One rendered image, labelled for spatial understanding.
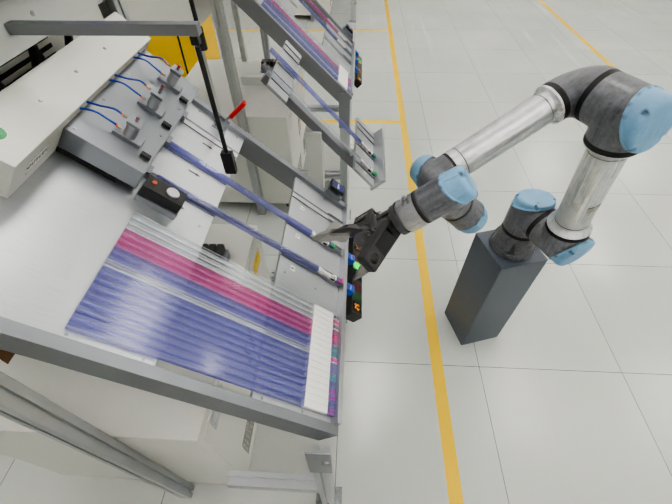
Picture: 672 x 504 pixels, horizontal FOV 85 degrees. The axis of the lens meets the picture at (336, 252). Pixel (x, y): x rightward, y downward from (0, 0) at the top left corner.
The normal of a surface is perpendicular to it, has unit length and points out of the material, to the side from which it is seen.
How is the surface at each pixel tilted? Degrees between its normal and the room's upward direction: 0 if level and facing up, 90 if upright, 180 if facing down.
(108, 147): 42
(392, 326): 0
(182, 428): 0
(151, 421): 0
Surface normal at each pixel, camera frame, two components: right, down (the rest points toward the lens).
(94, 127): 0.66, -0.47
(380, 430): -0.01, -0.66
